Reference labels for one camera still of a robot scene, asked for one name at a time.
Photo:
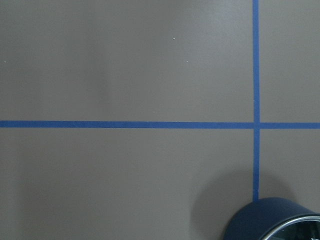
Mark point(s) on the glass pot lid blue knob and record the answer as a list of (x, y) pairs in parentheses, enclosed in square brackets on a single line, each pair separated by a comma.
[(301, 228)]

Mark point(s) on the dark blue saucepan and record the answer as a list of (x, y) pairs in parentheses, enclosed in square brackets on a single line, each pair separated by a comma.
[(256, 219)]

